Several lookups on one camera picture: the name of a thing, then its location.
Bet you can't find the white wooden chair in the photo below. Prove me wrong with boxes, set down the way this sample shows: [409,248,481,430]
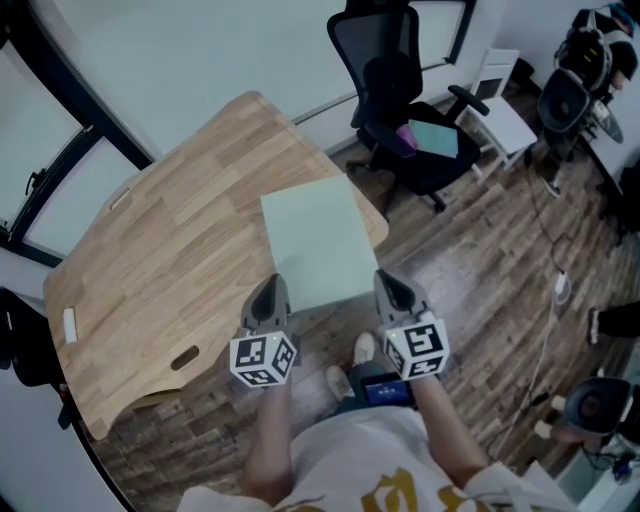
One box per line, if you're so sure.
[457,47,539,184]

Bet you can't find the black device with blue screen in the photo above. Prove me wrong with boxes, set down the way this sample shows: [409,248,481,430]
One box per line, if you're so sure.
[360,372,415,411]

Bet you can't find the person's white printed shirt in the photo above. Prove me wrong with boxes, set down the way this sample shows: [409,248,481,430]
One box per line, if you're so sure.
[177,404,571,512]

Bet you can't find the person's right white shoe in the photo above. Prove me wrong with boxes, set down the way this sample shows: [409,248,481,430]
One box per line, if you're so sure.
[352,332,376,366]

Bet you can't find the purple object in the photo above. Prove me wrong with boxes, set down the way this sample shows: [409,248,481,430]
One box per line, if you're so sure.
[396,124,419,156]

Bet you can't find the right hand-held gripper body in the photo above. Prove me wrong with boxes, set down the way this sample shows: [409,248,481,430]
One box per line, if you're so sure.
[383,304,449,382]

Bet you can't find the wooden table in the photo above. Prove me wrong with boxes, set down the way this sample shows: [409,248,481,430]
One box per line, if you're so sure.
[42,90,390,442]

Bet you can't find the person's dark trousers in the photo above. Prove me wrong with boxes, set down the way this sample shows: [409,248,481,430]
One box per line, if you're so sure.
[332,360,416,416]

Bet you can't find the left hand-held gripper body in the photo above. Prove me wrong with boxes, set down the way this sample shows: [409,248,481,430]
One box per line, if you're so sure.
[229,323,300,390]

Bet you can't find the large black framed window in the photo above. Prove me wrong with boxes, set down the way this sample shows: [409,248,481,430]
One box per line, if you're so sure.
[0,0,156,269]

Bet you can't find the teal book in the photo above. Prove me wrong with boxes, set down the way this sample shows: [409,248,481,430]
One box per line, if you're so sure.
[407,118,460,160]

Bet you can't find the black mesh office chair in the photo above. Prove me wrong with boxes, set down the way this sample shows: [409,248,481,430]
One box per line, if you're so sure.
[327,4,491,214]

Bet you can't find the white desk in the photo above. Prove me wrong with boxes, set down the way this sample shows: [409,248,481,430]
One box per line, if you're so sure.
[579,124,640,199]

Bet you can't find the person's right forearm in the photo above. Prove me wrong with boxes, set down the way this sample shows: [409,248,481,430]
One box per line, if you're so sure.
[412,374,489,489]

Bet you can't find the person's left white shoe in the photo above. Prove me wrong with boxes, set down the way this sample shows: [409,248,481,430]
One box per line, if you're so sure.
[324,364,355,401]

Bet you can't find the light green cloth sheet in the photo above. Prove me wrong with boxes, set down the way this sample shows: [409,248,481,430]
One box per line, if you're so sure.
[259,174,379,314]

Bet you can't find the person's white shoe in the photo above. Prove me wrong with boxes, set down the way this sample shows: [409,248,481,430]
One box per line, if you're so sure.
[352,332,376,366]
[324,364,355,401]

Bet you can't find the person's left forearm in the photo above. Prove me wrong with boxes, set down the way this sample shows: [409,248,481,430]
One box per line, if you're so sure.
[242,382,294,501]

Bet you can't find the white cable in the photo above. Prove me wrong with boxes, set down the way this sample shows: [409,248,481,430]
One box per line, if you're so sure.
[487,299,559,451]

